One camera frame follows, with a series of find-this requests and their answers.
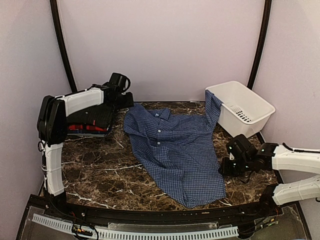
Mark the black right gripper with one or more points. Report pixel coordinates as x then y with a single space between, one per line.
225 170

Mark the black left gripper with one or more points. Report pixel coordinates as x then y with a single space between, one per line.
130 104

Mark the blue checked long sleeve shirt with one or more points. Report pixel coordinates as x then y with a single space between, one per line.
177 151

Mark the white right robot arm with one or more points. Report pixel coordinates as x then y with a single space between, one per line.
277 157

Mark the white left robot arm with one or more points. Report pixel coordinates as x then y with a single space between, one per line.
53 127

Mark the black striped folded shirt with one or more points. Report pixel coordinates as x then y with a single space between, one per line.
99 115

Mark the white plastic basket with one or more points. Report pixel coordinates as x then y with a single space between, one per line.
242 110

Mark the white slotted cable duct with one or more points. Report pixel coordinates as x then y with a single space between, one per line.
121 231

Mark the black front table rail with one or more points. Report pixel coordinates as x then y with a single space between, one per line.
242 214

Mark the black left frame post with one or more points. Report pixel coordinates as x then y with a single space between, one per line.
61 45

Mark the black frame post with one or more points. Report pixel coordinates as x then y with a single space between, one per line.
260 43
61 45

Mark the black right frame post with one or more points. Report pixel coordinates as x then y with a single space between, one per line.
260 43

